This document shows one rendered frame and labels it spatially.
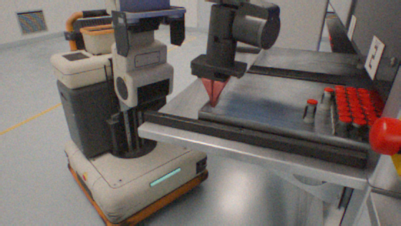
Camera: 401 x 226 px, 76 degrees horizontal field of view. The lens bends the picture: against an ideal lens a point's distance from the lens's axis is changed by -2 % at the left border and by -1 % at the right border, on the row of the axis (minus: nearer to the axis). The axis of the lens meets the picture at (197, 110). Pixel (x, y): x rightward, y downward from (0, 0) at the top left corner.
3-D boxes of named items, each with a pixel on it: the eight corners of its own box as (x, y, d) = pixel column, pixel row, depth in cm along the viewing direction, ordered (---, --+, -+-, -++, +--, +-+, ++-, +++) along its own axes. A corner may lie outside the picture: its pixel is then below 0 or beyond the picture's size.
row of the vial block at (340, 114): (339, 104, 60) (344, 86, 58) (346, 144, 46) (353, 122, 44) (329, 102, 61) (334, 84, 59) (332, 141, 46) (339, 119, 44)
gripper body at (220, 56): (238, 82, 48) (245, 42, 44) (188, 70, 51) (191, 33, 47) (246, 71, 53) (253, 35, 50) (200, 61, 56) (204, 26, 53)
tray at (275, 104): (371, 103, 61) (376, 89, 60) (399, 169, 40) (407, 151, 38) (233, 83, 73) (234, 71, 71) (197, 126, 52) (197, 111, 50)
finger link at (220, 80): (219, 116, 53) (225, 73, 48) (187, 107, 55) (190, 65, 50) (228, 102, 58) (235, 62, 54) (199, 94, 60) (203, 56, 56)
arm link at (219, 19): (225, -2, 49) (205, -2, 46) (255, 4, 45) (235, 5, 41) (220, 34, 53) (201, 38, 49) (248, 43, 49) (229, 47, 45)
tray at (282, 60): (362, 65, 89) (365, 55, 87) (377, 92, 67) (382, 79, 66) (263, 54, 100) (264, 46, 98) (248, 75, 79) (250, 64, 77)
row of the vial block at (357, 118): (350, 106, 60) (356, 87, 57) (360, 147, 45) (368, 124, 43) (339, 104, 60) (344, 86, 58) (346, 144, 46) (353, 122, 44)
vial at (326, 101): (329, 106, 59) (334, 88, 57) (329, 110, 57) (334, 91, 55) (319, 104, 60) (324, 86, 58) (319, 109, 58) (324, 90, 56)
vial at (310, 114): (313, 119, 54) (318, 101, 52) (313, 124, 52) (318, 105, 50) (302, 117, 55) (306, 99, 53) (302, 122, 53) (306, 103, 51)
